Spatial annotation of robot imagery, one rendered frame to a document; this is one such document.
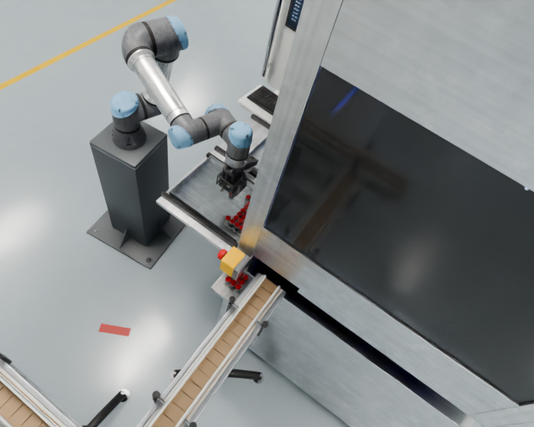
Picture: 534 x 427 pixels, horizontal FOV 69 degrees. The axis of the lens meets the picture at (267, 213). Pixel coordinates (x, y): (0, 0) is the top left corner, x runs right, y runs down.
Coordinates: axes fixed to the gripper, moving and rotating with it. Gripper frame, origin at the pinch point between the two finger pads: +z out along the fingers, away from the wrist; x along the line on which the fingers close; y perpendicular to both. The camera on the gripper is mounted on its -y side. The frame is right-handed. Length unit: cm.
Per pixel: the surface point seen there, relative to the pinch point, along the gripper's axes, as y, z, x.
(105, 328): 54, 100, -31
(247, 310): 31.8, 7.2, 31.9
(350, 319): 18, -5, 61
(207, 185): -2.4, 11.8, -13.9
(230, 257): 24.1, -2.9, 17.2
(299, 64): 18, -78, 19
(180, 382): 63, 3, 30
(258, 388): 29, 100, 54
